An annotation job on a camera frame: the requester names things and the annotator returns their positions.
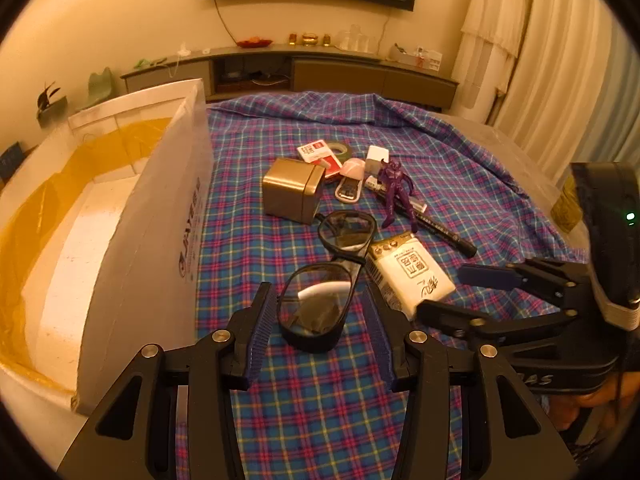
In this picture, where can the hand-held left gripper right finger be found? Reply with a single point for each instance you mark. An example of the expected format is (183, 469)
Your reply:
(382, 350)

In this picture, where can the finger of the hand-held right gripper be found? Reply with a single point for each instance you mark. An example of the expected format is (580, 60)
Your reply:
(450, 316)
(485, 276)

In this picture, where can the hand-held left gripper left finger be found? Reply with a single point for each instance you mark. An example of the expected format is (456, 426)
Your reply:
(262, 332)

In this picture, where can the black-framed glasses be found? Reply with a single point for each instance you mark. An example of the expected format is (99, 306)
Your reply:
(312, 344)

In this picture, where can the black marker pen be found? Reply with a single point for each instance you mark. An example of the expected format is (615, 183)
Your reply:
(445, 232)

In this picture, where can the purple toy figure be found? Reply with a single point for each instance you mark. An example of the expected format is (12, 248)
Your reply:
(392, 185)

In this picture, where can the gold tin box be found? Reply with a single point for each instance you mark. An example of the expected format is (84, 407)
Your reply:
(290, 190)

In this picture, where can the white cardboard box yellow lining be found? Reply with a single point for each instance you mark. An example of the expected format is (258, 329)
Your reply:
(150, 240)

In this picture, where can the white plug charger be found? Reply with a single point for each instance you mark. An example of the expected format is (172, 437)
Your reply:
(376, 160)

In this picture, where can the green tape roll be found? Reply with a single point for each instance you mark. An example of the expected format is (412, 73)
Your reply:
(348, 153)

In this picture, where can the red and white card box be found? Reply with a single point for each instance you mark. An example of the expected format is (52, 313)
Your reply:
(312, 152)

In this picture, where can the person's right hand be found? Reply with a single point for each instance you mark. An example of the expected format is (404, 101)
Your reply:
(592, 405)

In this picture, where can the yellow patterned bag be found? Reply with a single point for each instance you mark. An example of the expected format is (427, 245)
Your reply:
(567, 205)

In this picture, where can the blue plaid cloth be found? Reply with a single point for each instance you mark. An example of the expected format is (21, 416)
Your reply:
(320, 410)

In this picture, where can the pale curtain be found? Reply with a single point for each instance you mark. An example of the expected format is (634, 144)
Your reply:
(575, 60)

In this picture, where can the white organizer box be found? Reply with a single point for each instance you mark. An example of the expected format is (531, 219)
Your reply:
(422, 59)

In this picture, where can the lace-covered standing air conditioner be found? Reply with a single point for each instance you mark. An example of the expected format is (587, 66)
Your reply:
(490, 35)

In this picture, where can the grey television cabinet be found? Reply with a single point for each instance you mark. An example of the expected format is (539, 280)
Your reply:
(330, 72)

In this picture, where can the clear glassware set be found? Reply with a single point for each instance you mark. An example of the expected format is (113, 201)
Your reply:
(356, 40)

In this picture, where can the red fruit plate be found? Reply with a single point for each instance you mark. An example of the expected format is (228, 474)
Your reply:
(254, 42)

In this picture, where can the white power strip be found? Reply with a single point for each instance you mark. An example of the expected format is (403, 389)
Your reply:
(184, 51)

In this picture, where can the large gold ornament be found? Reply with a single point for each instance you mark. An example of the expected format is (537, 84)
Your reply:
(309, 40)

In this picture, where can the small green toy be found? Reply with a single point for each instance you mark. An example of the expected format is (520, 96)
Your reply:
(142, 63)

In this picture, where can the green plastic chair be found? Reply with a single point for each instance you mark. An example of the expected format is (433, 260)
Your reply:
(100, 85)

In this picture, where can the white round bin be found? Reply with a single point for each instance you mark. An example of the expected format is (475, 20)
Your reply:
(52, 112)

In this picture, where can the dark potted plant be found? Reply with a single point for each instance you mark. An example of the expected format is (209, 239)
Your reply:
(47, 92)

